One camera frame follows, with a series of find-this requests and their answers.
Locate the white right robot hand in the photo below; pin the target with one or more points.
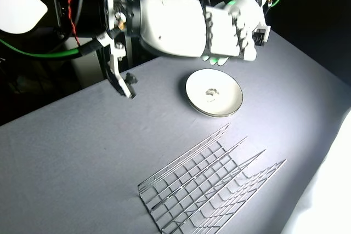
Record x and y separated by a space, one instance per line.
170 23

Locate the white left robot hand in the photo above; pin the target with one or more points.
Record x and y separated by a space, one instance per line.
252 9

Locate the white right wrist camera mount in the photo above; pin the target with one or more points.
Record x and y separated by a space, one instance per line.
116 61

